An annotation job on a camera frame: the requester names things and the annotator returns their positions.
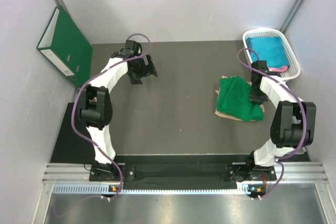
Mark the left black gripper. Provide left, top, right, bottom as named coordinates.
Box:
left=128, top=54, right=157, bottom=84

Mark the green t shirt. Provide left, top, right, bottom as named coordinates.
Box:
left=216, top=75, right=264, bottom=122

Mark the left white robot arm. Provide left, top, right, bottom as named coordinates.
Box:
left=71, top=39, right=158, bottom=182

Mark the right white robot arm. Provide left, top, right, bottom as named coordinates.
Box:
left=245, top=60, right=317, bottom=180

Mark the blue folded t shirt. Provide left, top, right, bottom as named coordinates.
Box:
left=246, top=36, right=289, bottom=68

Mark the pink folded t shirt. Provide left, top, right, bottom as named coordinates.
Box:
left=268, top=65, right=289, bottom=72

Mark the white plastic basket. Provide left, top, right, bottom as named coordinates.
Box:
left=243, top=28, right=301, bottom=81

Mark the beige folded t shirt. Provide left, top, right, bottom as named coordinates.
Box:
left=214, top=74, right=260, bottom=123

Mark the green ring binder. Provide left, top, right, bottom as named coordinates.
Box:
left=36, top=7, right=93, bottom=87

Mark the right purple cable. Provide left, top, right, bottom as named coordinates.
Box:
left=237, top=47, right=308, bottom=200

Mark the aluminium frame rail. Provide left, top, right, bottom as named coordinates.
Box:
left=43, top=162, right=328, bottom=183

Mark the white slotted cable duct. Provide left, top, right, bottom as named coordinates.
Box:
left=52, top=183, right=267, bottom=195

